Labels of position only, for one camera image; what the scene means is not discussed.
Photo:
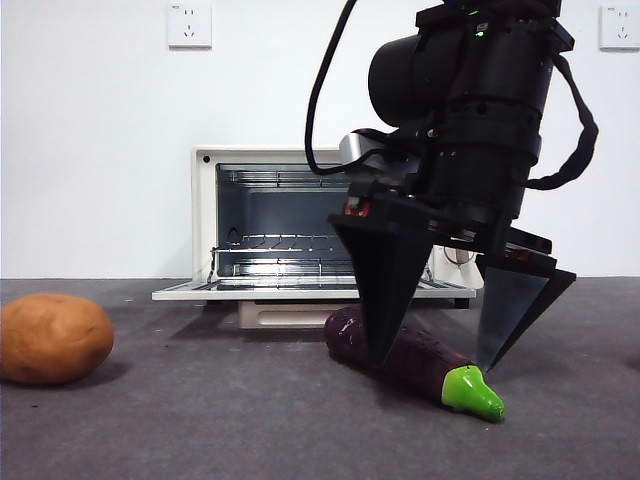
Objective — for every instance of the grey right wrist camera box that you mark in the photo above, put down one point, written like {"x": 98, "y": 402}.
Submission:
{"x": 352, "y": 148}

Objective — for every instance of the brown potato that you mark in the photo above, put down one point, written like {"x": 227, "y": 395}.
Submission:
{"x": 50, "y": 340}

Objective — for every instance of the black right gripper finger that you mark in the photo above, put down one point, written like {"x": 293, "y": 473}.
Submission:
{"x": 510, "y": 305}
{"x": 385, "y": 280}

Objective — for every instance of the round oven timer knob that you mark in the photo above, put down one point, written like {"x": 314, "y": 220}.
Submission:
{"x": 457, "y": 256}

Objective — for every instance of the purple eggplant with green stem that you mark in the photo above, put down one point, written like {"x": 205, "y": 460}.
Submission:
{"x": 425, "y": 360}

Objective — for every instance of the white toaster oven body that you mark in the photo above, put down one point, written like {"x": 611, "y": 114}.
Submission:
{"x": 205, "y": 225}

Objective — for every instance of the white wall socket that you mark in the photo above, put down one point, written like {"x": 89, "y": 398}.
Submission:
{"x": 190, "y": 27}
{"x": 620, "y": 27}

